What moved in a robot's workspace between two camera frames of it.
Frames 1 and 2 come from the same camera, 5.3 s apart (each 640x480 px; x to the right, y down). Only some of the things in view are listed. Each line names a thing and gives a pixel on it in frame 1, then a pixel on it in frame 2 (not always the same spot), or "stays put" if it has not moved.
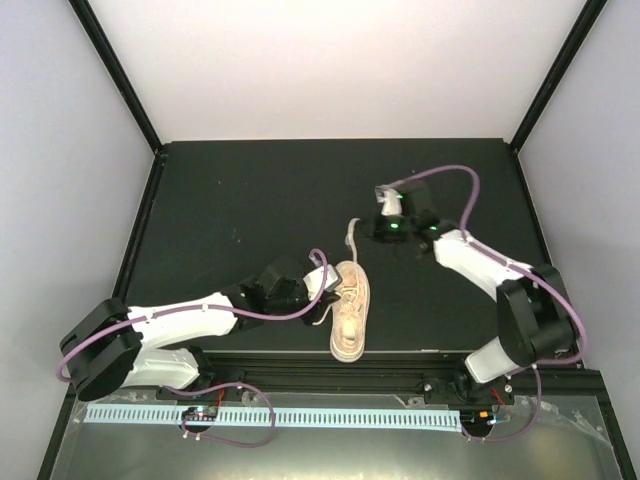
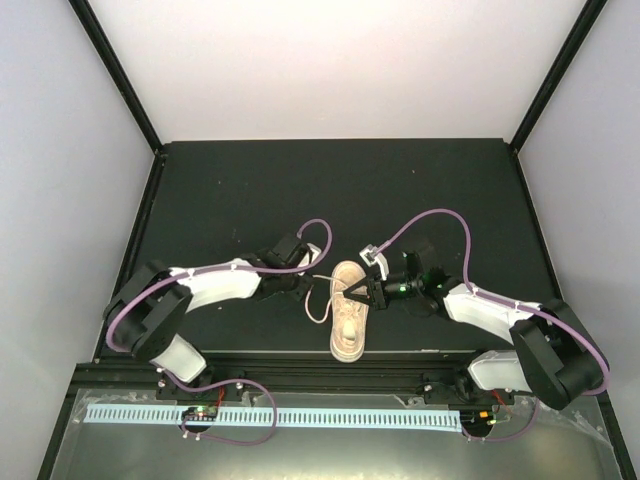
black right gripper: (373, 231) → (366, 299)
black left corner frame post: (117, 72) stays put
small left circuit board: (199, 413) stays put
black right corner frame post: (592, 12) stays put
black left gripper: (326, 298) → (298, 293)
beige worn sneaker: (350, 313) stays put
